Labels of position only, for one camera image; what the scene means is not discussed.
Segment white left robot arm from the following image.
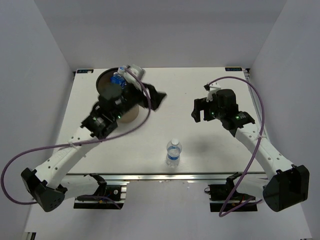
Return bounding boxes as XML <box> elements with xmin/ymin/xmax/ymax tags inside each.
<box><xmin>21</xmin><ymin>83</ymin><xmax>167</xmax><ymax>212</ymax></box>

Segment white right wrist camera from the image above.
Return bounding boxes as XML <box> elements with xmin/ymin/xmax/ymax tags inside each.
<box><xmin>203</xmin><ymin>82</ymin><xmax>222</xmax><ymax>103</ymax></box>

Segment aluminium front table rail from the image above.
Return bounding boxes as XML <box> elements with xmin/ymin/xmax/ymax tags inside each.
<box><xmin>64</xmin><ymin>172</ymin><xmax>268</xmax><ymax>183</ymax></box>

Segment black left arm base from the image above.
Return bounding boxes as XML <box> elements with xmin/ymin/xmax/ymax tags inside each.
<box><xmin>73</xmin><ymin>173</ymin><xmax>125</xmax><ymax>210</ymax></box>

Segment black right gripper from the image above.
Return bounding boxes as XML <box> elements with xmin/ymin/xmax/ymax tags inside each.
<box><xmin>191</xmin><ymin>96</ymin><xmax>225</xmax><ymax>123</ymax></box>

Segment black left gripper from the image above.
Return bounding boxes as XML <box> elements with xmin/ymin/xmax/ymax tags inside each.
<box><xmin>113</xmin><ymin>80</ymin><xmax>166</xmax><ymax>120</ymax></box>

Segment small water bottle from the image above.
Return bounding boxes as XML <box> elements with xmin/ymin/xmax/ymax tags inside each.
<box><xmin>166</xmin><ymin>138</ymin><xmax>182</xmax><ymax>167</ymax></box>

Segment blue right corner sticker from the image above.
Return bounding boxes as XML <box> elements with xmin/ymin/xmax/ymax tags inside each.
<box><xmin>224</xmin><ymin>67</ymin><xmax>243</xmax><ymax>72</ymax></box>

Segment brown cylindrical paper bin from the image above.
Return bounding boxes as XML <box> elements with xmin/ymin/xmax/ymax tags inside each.
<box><xmin>96</xmin><ymin>67</ymin><xmax>140</xmax><ymax>124</ymax></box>

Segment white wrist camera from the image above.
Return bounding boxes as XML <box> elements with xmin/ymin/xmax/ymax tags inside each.
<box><xmin>203</xmin><ymin>82</ymin><xmax>222</xmax><ymax>103</ymax></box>
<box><xmin>124</xmin><ymin>64</ymin><xmax>146</xmax><ymax>90</ymax></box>

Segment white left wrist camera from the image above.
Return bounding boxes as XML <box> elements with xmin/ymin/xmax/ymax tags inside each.
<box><xmin>124</xmin><ymin>64</ymin><xmax>146</xmax><ymax>90</ymax></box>

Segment blue corner sticker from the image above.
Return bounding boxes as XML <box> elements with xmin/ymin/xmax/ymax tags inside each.
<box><xmin>224</xmin><ymin>67</ymin><xmax>243</xmax><ymax>72</ymax></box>
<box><xmin>76</xmin><ymin>69</ymin><xmax>94</xmax><ymax>74</ymax></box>

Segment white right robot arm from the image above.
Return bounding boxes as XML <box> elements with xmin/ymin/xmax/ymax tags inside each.
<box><xmin>191</xmin><ymin>89</ymin><xmax>310</xmax><ymax>212</ymax></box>

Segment blue left corner sticker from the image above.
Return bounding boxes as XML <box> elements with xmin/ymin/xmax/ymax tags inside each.
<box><xmin>76</xmin><ymin>69</ymin><xmax>94</xmax><ymax>74</ymax></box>

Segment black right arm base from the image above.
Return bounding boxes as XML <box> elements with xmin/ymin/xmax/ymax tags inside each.
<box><xmin>204</xmin><ymin>183</ymin><xmax>258</xmax><ymax>213</ymax></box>

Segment crushed bottle blue label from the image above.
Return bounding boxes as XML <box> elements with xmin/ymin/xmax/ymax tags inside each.
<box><xmin>110</xmin><ymin>66</ymin><xmax>127</xmax><ymax>89</ymax></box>

